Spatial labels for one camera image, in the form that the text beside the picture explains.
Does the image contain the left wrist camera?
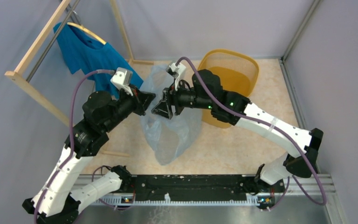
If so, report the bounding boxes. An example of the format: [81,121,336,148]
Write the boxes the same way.
[110,67,133,96]

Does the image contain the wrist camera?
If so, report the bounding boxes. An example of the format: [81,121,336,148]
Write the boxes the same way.
[166,62,186,91]
[110,67,133,96]

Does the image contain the aluminium frame rail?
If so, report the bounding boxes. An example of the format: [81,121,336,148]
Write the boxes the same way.
[74,175,337,207]

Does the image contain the wooden clothes hanger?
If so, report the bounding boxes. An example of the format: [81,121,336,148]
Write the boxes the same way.
[67,22,106,45]

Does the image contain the wooden clothes rack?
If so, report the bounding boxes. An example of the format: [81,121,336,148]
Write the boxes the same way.
[5,0,154,158]

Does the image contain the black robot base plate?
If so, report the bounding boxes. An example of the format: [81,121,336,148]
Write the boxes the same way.
[120,175,285,202]

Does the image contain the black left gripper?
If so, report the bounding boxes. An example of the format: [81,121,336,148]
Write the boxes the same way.
[102,84,156,133]

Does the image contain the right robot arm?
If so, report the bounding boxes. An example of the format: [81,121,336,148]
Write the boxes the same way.
[151,70,324,192]

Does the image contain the blue t-shirt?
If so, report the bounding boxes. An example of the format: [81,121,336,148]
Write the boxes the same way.
[56,25,144,88]

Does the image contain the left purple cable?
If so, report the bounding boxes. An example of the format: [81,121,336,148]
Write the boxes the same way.
[33,69,116,224]

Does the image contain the yellow mesh trash bin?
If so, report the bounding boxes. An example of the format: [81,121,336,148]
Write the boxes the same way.
[197,49,260,129]

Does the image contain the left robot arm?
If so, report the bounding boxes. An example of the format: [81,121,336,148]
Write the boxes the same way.
[22,89,156,224]

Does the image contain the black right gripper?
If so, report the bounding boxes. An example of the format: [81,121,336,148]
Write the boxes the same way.
[151,78,213,120]

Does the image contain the light blue trash bag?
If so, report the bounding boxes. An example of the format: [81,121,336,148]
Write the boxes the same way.
[140,64,202,166]

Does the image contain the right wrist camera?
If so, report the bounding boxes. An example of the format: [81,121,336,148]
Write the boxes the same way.
[166,62,186,91]

